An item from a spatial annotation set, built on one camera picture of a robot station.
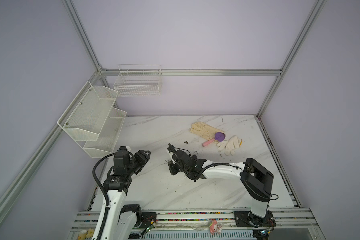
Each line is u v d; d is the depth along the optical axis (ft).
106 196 1.57
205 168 1.91
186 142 3.42
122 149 2.30
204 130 3.64
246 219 2.40
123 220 1.94
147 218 2.40
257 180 1.55
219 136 3.43
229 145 3.33
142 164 2.22
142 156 2.24
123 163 1.83
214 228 2.26
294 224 2.40
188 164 2.12
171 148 2.40
